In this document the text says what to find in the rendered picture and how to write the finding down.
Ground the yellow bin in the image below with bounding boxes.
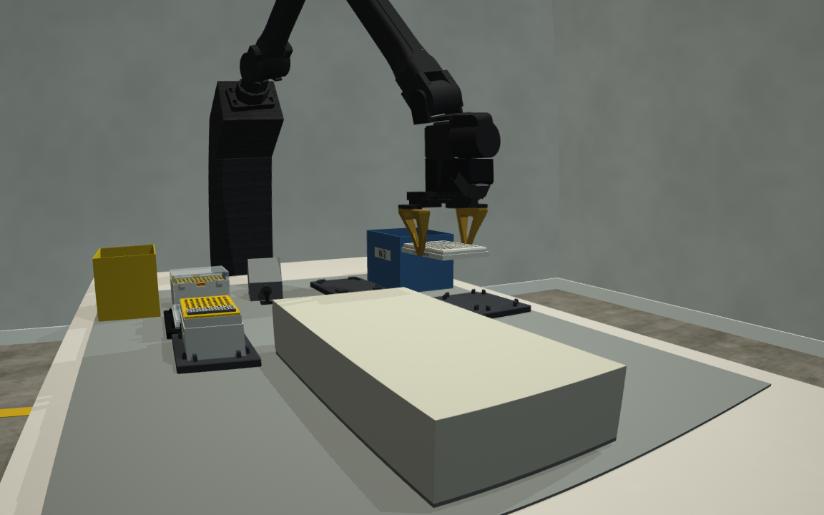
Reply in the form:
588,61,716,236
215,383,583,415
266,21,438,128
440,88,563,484
92,245,161,322

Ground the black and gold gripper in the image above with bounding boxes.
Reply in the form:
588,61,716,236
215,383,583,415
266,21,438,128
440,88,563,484
398,191,488,256

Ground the blue open-top bin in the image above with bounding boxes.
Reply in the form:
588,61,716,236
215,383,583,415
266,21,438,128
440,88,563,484
367,228,453,292

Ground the white assay plate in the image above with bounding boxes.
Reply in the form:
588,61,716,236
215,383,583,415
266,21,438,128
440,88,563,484
401,241,489,260

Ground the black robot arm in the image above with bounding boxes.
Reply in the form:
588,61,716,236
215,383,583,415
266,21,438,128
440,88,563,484
225,0,501,199

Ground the large cream rectangular box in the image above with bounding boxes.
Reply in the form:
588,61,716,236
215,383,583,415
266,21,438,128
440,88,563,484
272,287,627,508

